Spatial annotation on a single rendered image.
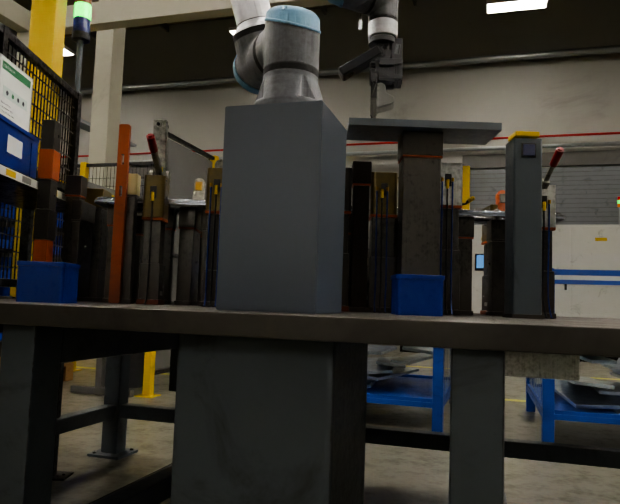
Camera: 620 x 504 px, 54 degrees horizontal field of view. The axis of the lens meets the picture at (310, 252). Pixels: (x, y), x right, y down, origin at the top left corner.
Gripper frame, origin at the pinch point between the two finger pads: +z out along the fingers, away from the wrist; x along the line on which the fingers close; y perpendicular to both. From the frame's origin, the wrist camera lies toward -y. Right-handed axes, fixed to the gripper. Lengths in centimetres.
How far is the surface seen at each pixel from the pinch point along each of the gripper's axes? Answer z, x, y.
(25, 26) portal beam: -211, 386, -342
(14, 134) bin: 7, -4, -93
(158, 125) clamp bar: 0, 7, -59
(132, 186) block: 17, 11, -66
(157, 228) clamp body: 29, 7, -57
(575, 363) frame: 64, 54, 67
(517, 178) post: 15.6, -0.9, 35.7
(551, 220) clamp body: 23, 17, 49
